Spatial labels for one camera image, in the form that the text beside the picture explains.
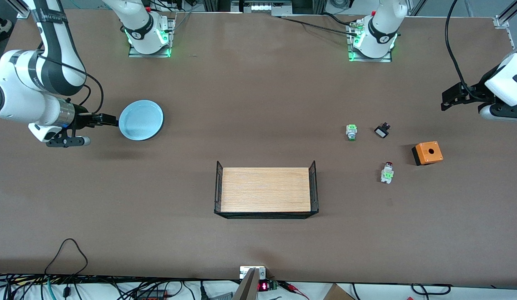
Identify light blue round plate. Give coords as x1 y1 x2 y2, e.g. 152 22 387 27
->
118 100 164 141

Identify wooden tray with black sides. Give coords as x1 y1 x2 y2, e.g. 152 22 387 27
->
214 160 319 219

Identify aluminium profile bar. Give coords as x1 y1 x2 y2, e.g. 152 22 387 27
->
233 268 259 300

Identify brown cardboard piece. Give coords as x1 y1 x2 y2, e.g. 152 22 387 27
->
323 283 355 300

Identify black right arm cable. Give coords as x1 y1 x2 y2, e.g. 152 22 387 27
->
44 56 105 116

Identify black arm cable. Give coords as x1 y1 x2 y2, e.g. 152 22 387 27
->
445 0 472 93
44 56 105 116

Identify orange button enclosure box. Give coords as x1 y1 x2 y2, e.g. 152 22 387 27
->
412 141 444 166

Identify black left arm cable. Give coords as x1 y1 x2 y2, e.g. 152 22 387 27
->
445 0 472 93

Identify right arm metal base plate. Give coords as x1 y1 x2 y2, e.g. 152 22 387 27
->
128 17 176 58

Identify aluminium corner frame profile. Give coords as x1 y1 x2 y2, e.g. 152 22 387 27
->
494 0 517 29

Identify black looped cable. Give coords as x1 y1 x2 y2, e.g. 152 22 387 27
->
44 238 89 276

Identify black cable across table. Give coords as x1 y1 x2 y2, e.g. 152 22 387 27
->
275 16 351 33

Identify black coiled cable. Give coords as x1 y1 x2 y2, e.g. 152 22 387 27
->
411 283 452 296

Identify silver metal bracket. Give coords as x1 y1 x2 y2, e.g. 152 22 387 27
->
240 266 266 280

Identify red clip lead wire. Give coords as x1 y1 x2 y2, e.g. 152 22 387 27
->
279 281 310 300

